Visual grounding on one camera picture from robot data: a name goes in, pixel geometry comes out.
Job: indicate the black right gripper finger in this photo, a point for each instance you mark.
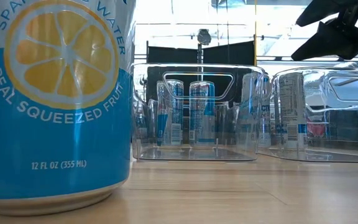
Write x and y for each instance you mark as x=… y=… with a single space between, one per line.
x=337 y=43
x=322 y=11

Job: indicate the silver blue Red Bull can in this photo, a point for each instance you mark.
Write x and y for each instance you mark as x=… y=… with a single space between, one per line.
x=202 y=118
x=170 y=118

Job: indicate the clear plastic bin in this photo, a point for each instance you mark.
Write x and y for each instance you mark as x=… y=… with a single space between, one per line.
x=337 y=155
x=197 y=155

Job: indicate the black folding screen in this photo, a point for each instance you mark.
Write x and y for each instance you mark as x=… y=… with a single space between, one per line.
x=172 y=54

